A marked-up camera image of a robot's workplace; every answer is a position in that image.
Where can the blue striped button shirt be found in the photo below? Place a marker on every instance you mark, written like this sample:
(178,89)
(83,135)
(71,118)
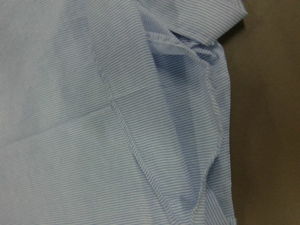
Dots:
(115,112)

